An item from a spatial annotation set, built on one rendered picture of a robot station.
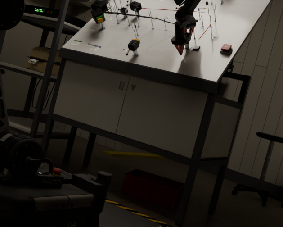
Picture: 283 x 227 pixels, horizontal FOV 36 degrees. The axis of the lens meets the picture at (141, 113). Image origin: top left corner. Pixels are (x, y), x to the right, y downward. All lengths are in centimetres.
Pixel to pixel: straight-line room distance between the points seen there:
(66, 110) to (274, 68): 258
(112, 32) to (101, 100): 52
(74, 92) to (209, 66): 97
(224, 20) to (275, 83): 196
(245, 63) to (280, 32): 49
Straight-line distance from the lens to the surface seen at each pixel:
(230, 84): 502
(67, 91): 306
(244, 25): 292
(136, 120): 272
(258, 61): 495
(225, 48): 268
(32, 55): 334
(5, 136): 181
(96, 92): 291
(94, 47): 300
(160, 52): 279
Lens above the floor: 71
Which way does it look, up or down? 3 degrees down
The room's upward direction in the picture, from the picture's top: 14 degrees clockwise
